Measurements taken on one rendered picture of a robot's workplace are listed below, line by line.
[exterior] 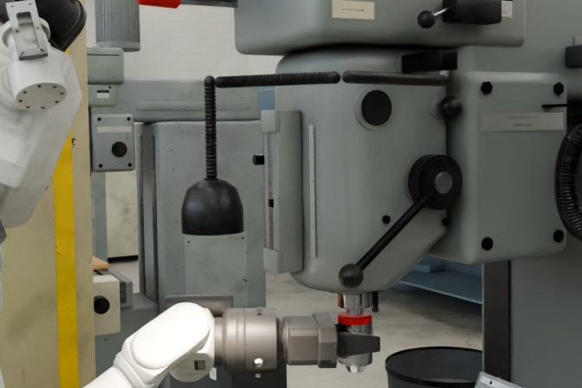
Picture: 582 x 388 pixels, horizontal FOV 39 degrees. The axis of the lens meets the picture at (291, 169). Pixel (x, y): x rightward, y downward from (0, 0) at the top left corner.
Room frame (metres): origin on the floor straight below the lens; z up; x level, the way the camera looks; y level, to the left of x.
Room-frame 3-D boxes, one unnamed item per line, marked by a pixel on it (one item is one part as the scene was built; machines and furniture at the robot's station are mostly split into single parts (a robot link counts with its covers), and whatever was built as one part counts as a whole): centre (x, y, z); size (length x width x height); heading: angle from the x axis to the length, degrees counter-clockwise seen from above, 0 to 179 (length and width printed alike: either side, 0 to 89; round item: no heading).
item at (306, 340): (1.11, 0.01, 1.23); 0.13 x 0.12 x 0.10; 4
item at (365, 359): (1.11, -0.09, 1.23); 0.05 x 0.05 x 0.06
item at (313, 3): (1.13, -0.12, 1.68); 0.34 x 0.24 x 0.10; 119
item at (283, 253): (1.06, 0.01, 1.45); 0.04 x 0.04 x 0.21; 29
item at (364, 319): (1.11, -0.09, 1.26); 0.05 x 0.05 x 0.01
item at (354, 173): (1.12, -0.09, 1.47); 0.21 x 0.19 x 0.32; 29
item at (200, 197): (0.94, 0.09, 1.44); 0.07 x 0.07 x 0.06
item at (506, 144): (1.21, -0.26, 1.47); 0.24 x 0.19 x 0.26; 29
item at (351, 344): (1.08, -0.09, 1.23); 0.06 x 0.02 x 0.03; 94
